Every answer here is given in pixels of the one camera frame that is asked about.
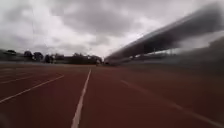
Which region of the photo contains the grandstand with long roof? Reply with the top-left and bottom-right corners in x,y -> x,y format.
104,2 -> 224,73

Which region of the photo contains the red running track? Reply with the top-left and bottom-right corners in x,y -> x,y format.
0,63 -> 224,128

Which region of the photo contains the row of trees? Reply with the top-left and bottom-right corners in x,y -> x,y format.
0,49 -> 104,66

